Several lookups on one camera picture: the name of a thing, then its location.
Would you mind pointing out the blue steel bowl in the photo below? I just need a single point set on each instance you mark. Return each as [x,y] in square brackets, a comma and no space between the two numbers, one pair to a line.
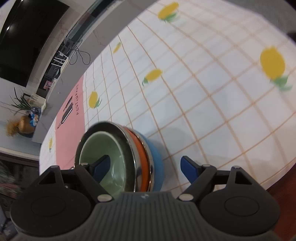
[159,174]

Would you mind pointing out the orange steel bowl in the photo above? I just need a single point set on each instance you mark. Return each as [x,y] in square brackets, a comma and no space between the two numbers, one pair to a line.
[143,161]

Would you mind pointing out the green ceramic bowl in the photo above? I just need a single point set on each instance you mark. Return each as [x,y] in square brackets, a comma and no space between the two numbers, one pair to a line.
[121,175]

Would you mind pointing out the checkered lemon tablecloth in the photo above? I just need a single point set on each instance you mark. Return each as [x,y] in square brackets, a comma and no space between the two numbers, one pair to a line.
[206,79]

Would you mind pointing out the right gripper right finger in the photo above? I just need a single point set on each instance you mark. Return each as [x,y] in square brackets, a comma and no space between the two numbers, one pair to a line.
[199,176]

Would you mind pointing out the brown vase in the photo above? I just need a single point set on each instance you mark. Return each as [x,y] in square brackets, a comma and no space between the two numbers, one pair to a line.
[25,128]

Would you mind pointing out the black television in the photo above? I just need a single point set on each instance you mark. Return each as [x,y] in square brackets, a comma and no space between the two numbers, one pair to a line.
[24,34]

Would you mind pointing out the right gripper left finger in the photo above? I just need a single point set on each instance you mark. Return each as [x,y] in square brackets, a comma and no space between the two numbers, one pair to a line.
[91,175]

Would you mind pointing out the white wifi router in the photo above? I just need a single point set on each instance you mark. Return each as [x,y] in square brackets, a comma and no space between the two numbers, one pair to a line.
[60,60]

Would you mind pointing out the potted plant left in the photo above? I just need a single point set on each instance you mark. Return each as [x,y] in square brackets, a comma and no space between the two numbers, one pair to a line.
[22,104]

